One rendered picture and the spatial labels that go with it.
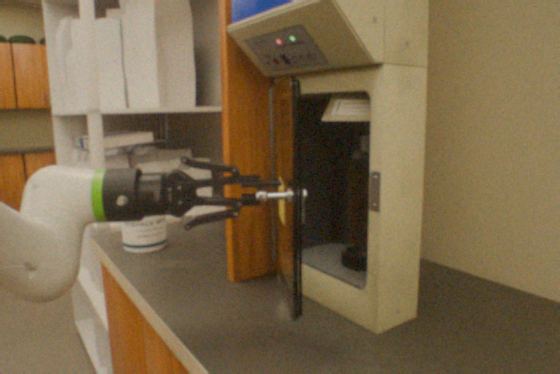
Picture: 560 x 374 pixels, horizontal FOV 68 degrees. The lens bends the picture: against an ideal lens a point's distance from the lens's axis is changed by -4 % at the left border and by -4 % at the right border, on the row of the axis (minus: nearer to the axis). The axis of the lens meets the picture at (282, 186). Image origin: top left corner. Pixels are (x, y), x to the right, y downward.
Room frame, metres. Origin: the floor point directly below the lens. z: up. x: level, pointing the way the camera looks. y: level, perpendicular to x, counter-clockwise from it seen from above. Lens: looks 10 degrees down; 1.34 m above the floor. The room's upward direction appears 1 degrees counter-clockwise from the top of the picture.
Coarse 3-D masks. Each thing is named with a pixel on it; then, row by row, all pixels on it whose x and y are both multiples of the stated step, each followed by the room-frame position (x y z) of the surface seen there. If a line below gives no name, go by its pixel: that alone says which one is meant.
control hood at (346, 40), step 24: (312, 0) 0.67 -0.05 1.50; (336, 0) 0.65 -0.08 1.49; (360, 0) 0.67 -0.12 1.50; (240, 24) 0.85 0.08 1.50; (264, 24) 0.80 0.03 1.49; (288, 24) 0.75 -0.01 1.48; (312, 24) 0.71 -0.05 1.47; (336, 24) 0.68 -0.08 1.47; (360, 24) 0.67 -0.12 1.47; (336, 48) 0.72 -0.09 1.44; (360, 48) 0.68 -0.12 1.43; (264, 72) 0.94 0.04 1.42; (288, 72) 0.88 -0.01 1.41; (312, 72) 0.85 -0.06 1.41
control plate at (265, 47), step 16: (272, 32) 0.80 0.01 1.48; (288, 32) 0.77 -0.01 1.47; (304, 32) 0.74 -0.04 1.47; (256, 48) 0.88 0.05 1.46; (272, 48) 0.84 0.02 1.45; (288, 48) 0.81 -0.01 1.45; (304, 48) 0.78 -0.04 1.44; (272, 64) 0.89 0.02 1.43; (288, 64) 0.85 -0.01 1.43; (304, 64) 0.82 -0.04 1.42; (320, 64) 0.78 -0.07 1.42
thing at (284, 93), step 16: (288, 80) 0.68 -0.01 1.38; (272, 96) 0.92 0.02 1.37; (288, 96) 0.68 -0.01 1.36; (272, 112) 0.93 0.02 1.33; (288, 112) 0.69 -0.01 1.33; (272, 128) 0.93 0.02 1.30; (288, 128) 0.69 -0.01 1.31; (288, 144) 0.69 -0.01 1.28; (288, 160) 0.69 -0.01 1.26; (288, 176) 0.70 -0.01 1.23; (288, 208) 0.70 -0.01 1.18; (288, 224) 0.70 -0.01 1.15; (288, 240) 0.70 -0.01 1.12; (288, 256) 0.71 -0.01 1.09; (288, 272) 0.71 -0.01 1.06; (288, 288) 0.71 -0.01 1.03; (288, 304) 0.71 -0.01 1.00
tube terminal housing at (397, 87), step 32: (384, 0) 0.71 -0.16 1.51; (416, 0) 0.75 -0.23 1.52; (384, 32) 0.71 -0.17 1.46; (416, 32) 0.75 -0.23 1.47; (384, 64) 0.70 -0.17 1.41; (416, 64) 0.75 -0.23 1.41; (320, 96) 0.99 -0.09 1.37; (384, 96) 0.71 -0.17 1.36; (416, 96) 0.75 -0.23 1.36; (384, 128) 0.71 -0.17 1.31; (416, 128) 0.75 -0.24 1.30; (384, 160) 0.71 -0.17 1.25; (416, 160) 0.75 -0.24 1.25; (384, 192) 0.71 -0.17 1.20; (416, 192) 0.76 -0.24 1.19; (384, 224) 0.71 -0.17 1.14; (416, 224) 0.76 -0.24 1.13; (384, 256) 0.71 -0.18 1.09; (416, 256) 0.76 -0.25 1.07; (320, 288) 0.84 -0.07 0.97; (352, 288) 0.76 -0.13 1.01; (384, 288) 0.71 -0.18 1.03; (416, 288) 0.76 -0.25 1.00; (352, 320) 0.76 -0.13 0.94; (384, 320) 0.71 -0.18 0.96
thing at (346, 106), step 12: (336, 96) 0.85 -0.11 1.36; (348, 96) 0.82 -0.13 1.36; (360, 96) 0.81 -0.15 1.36; (336, 108) 0.83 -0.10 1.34; (348, 108) 0.81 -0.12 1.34; (360, 108) 0.80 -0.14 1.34; (324, 120) 0.85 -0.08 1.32; (336, 120) 0.82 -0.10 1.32; (348, 120) 0.80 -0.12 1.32; (360, 120) 0.79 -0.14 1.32
